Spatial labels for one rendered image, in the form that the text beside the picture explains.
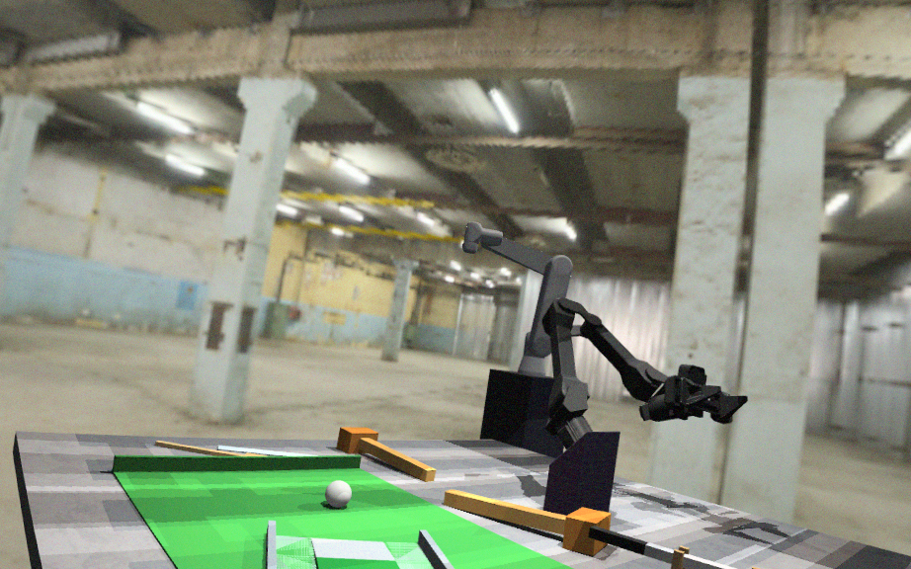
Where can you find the white golf ball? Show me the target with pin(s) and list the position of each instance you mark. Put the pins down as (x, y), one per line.
(338, 494)

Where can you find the green rectangular mat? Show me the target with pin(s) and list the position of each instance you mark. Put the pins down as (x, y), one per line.
(219, 520)

